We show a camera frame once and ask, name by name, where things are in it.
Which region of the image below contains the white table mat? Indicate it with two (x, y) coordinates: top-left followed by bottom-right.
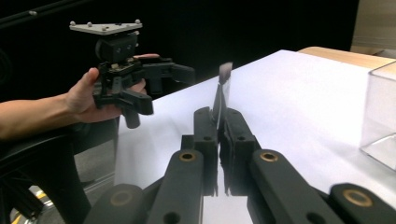
(114, 49), (396, 224)

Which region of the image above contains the black chair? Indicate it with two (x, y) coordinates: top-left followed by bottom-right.
(0, 119), (121, 224)

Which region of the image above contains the metal floor rail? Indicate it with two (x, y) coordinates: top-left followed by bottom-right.
(77, 172), (117, 196)

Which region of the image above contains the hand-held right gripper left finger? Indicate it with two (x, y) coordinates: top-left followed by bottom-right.
(181, 106), (219, 197)

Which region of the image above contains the thin black pen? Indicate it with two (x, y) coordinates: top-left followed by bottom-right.
(212, 61), (234, 126)

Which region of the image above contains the wooden table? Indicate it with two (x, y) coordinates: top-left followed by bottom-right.
(297, 46), (396, 71)

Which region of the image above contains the clear plastic organizer box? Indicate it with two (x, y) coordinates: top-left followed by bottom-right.
(359, 60), (396, 173)

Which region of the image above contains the thin black frame bar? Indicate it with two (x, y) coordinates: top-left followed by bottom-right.
(0, 0), (92, 28)

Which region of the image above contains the black curtain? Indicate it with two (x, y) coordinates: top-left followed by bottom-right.
(0, 0), (360, 105)

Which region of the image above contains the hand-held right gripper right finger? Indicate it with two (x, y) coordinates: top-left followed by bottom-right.
(219, 107), (262, 197)

